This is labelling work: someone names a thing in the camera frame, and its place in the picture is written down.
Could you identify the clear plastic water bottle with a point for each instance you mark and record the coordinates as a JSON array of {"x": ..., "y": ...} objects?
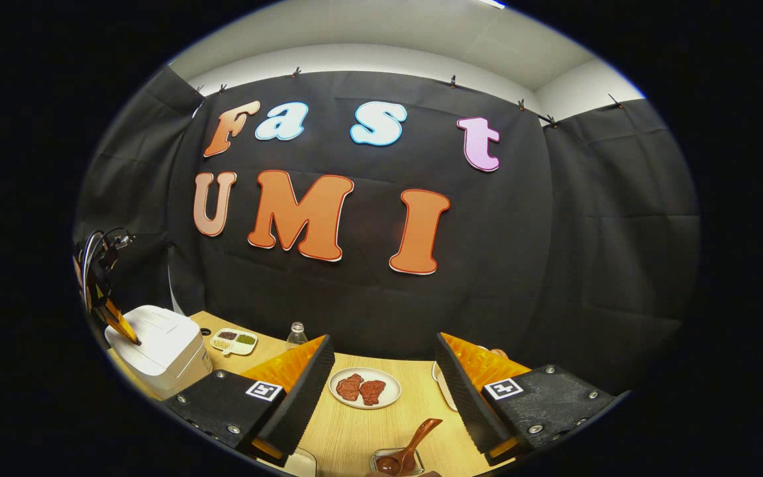
[{"x": 297, "y": 336}]

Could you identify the black backdrop cloth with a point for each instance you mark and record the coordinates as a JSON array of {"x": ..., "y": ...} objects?
[{"x": 368, "y": 311}]

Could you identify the white rice cooker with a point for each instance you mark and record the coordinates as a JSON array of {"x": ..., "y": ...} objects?
[{"x": 156, "y": 348}]

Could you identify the red meat slice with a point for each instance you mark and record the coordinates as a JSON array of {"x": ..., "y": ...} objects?
[
  {"x": 372, "y": 392},
  {"x": 350, "y": 387}
]

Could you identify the white divided grain dish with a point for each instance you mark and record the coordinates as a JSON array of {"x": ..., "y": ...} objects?
[{"x": 234, "y": 342}]

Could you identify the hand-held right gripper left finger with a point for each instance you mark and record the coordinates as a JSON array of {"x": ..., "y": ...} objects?
[{"x": 302, "y": 397}]

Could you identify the white round plate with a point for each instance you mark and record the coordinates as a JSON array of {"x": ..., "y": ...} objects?
[{"x": 391, "y": 391}]

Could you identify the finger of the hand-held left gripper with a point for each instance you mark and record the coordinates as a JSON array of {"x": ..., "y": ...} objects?
[{"x": 120, "y": 321}]

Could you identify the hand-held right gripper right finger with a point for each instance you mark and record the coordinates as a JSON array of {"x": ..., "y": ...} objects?
[{"x": 471, "y": 397}]

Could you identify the white toaster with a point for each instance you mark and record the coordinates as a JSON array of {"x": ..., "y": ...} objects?
[{"x": 444, "y": 391}]

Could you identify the brown wooden spoon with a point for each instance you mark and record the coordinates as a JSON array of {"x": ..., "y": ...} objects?
[{"x": 421, "y": 434}]

